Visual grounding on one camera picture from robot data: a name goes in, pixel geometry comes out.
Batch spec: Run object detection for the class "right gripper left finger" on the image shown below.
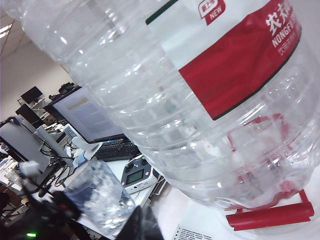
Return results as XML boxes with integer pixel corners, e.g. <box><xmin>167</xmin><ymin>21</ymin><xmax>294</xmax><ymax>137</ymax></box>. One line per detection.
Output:
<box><xmin>121</xmin><ymin>208</ymin><xmax>147</xmax><ymax>240</ymax></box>

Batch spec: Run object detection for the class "white water dispenser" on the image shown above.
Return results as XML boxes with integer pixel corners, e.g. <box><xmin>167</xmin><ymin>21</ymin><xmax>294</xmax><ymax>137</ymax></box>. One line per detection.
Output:
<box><xmin>139</xmin><ymin>184</ymin><xmax>320</xmax><ymax>240</ymax></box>

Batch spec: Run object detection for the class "small black monitor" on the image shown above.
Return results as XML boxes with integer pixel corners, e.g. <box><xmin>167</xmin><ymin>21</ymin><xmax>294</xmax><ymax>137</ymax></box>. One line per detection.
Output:
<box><xmin>14</xmin><ymin>103</ymin><xmax>47</xmax><ymax>129</ymax></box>
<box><xmin>20</xmin><ymin>86</ymin><xmax>44</xmax><ymax>104</ymax></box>

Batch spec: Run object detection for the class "grey monitor back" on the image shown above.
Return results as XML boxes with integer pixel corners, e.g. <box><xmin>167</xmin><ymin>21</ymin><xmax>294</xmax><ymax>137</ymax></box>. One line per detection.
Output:
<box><xmin>0</xmin><ymin>122</ymin><xmax>50</xmax><ymax>173</ymax></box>

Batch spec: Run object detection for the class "white power adapter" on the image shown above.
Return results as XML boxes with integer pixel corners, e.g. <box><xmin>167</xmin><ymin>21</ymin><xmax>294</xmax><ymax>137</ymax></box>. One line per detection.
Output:
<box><xmin>19</xmin><ymin>161</ymin><xmax>41</xmax><ymax>176</ymax></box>

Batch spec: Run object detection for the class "black computer monitor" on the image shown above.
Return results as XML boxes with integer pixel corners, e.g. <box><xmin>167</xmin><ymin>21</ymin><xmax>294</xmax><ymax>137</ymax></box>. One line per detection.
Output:
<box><xmin>43</xmin><ymin>86</ymin><xmax>126</xmax><ymax>145</ymax></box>

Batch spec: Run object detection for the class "large clear jug red handle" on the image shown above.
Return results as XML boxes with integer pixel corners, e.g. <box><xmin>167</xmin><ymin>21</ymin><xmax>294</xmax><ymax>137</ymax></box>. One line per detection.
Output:
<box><xmin>4</xmin><ymin>0</ymin><xmax>320</xmax><ymax>235</ymax></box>

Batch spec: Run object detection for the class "black keyboard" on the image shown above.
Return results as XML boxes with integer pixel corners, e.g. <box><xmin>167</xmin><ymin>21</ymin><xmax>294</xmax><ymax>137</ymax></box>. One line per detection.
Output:
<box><xmin>94</xmin><ymin>140</ymin><xmax>140</xmax><ymax>163</ymax></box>

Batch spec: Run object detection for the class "clear textured plastic mug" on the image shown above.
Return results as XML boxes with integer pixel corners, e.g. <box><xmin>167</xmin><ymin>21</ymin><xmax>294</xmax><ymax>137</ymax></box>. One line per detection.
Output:
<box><xmin>62</xmin><ymin>156</ymin><xmax>138</xmax><ymax>238</ymax></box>

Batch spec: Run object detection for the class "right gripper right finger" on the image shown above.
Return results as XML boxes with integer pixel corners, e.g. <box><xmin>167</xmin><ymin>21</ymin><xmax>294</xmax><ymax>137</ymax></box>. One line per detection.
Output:
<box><xmin>146</xmin><ymin>206</ymin><xmax>164</xmax><ymax>240</ymax></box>

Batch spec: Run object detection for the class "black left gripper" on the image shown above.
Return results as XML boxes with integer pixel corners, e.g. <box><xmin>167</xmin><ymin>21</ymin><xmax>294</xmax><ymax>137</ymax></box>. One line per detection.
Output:
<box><xmin>48</xmin><ymin>191</ymin><xmax>84</xmax><ymax>222</ymax></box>

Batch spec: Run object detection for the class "white RC transmitter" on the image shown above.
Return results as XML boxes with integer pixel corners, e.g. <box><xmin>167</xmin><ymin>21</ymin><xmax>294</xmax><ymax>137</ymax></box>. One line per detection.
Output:
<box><xmin>120</xmin><ymin>154</ymin><xmax>163</xmax><ymax>195</ymax></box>

